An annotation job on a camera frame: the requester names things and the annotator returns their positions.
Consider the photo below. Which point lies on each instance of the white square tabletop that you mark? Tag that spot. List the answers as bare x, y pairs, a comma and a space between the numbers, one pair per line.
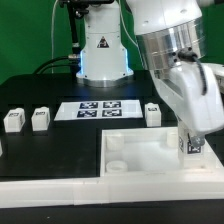
148, 150

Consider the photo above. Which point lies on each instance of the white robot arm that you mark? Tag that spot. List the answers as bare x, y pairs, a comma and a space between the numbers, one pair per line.
170, 39

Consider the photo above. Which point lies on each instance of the white sheet with tags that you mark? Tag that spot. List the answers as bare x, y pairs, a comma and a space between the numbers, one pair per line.
110, 109

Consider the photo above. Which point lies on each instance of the white L-shaped obstacle fence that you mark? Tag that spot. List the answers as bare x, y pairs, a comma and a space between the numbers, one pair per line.
186, 184

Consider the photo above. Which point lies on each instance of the white part at left edge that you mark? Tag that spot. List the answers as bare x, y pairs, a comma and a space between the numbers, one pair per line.
1, 150

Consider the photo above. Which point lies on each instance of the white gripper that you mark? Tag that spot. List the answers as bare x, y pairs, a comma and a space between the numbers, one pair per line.
195, 101

